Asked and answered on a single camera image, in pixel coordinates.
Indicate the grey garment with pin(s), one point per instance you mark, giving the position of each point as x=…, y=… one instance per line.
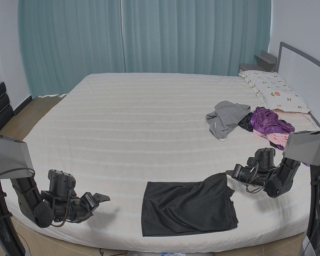
x=226, y=116

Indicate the grey bedside table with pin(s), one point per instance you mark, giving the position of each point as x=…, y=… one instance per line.
x=261, y=61

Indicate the pale pink pillow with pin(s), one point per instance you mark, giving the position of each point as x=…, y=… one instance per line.
x=290, y=112

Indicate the white printed pillow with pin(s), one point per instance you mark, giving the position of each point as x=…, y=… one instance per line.
x=274, y=89

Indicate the black T-shirt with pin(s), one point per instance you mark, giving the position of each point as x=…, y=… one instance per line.
x=186, y=207

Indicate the blue-green curtain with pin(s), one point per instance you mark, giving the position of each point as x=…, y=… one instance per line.
x=69, y=36
x=197, y=28

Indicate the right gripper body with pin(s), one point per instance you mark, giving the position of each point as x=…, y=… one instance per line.
x=244, y=173

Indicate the purple satin garment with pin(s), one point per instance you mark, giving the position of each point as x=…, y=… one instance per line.
x=269, y=121

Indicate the bed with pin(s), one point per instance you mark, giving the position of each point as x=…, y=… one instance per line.
x=136, y=132

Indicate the shiny black garment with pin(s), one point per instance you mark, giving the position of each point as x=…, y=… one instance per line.
x=245, y=124

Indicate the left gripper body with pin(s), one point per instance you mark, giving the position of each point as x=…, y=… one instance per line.
x=77, y=208

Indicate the pink garment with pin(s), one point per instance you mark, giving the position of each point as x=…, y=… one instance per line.
x=276, y=139

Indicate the black chest of drawers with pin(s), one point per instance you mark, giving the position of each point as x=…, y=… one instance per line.
x=0, y=105

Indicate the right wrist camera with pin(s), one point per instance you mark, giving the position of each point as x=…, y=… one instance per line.
x=251, y=161

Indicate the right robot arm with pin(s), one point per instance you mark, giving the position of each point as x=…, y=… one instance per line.
x=306, y=153

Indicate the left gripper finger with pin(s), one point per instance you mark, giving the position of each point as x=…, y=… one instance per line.
x=101, y=197

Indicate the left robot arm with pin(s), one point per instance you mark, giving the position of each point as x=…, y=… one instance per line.
x=24, y=196

